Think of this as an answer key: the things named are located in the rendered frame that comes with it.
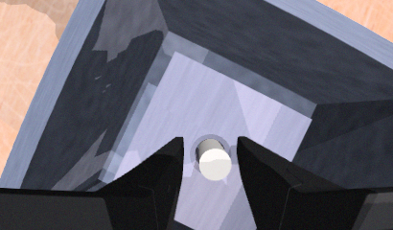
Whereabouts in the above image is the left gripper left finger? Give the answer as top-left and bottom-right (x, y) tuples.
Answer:
(0, 137), (184, 230)

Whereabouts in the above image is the grey open box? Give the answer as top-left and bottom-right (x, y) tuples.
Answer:
(0, 0), (393, 192)

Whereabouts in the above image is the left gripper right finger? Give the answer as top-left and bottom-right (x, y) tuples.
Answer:
(237, 136), (393, 230)

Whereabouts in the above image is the white cylindrical peg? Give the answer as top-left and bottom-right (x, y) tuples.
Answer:
(199, 139), (231, 181)

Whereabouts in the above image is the pale lavender flat plate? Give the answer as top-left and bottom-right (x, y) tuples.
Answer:
(113, 52), (312, 230)

